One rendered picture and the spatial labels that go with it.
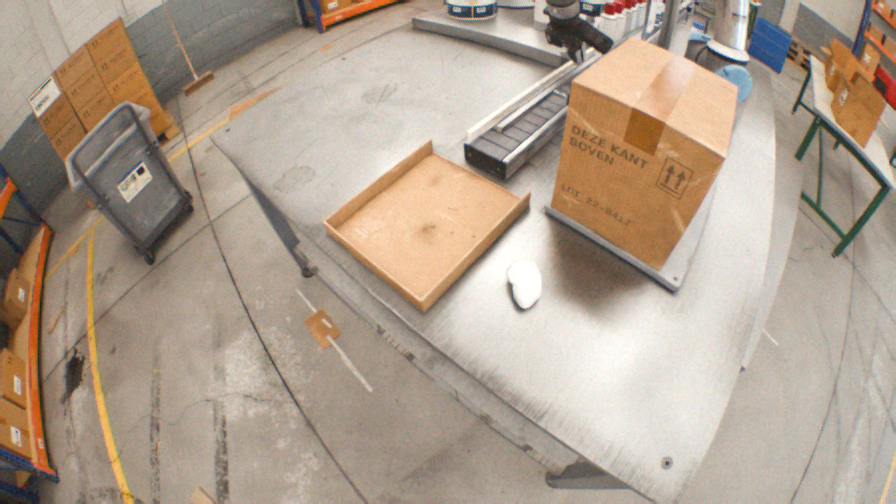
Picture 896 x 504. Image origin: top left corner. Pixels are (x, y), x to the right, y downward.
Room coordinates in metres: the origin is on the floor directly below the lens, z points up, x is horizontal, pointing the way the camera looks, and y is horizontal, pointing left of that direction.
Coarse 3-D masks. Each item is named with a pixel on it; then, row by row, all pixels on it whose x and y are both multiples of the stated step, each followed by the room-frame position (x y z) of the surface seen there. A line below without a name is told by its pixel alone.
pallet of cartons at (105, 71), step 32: (64, 64) 2.25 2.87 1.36; (96, 64) 2.43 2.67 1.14; (128, 64) 2.60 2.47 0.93; (32, 96) 1.99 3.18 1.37; (64, 96) 2.17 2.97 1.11; (96, 96) 2.34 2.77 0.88; (128, 96) 2.51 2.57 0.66; (64, 128) 2.07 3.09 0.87; (160, 128) 2.59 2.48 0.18; (64, 160) 1.96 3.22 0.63
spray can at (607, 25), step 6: (606, 6) 1.01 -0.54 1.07; (612, 6) 1.00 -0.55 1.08; (606, 12) 1.01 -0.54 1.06; (612, 12) 1.00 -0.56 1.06; (600, 18) 1.02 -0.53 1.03; (606, 18) 1.00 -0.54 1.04; (612, 18) 1.00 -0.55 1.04; (600, 24) 1.02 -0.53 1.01; (606, 24) 1.00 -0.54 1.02; (612, 24) 0.99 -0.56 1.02; (600, 30) 1.01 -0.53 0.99; (606, 30) 1.00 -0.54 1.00; (612, 30) 1.00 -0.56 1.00; (612, 36) 1.00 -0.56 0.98
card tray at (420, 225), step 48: (432, 144) 0.66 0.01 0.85; (384, 192) 0.55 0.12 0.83; (432, 192) 0.53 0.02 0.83; (480, 192) 0.52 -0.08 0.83; (528, 192) 0.47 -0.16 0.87; (336, 240) 0.44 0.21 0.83; (384, 240) 0.42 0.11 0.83; (432, 240) 0.41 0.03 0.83; (480, 240) 0.37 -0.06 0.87; (432, 288) 0.29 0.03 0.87
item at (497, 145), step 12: (660, 24) 1.51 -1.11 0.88; (648, 36) 1.30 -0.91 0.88; (552, 84) 0.85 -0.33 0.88; (552, 96) 0.79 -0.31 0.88; (540, 108) 0.73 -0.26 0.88; (552, 108) 0.73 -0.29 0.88; (528, 120) 0.69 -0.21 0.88; (540, 120) 0.68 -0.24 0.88; (492, 132) 0.65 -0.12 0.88; (504, 132) 0.65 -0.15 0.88; (516, 132) 0.64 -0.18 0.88; (528, 132) 0.64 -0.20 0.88; (468, 144) 0.61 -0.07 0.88; (480, 144) 0.61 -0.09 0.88; (492, 144) 0.61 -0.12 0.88; (504, 144) 0.60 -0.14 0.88; (516, 144) 0.60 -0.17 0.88; (492, 156) 0.57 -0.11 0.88; (504, 156) 0.56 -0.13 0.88
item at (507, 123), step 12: (648, 24) 1.24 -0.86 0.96; (624, 36) 1.05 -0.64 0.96; (612, 48) 0.95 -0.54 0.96; (588, 60) 0.84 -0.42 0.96; (576, 72) 0.77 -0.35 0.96; (564, 84) 0.72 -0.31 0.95; (540, 96) 0.66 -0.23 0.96; (528, 108) 0.61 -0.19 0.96; (504, 120) 0.58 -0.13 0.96; (516, 120) 0.59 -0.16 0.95
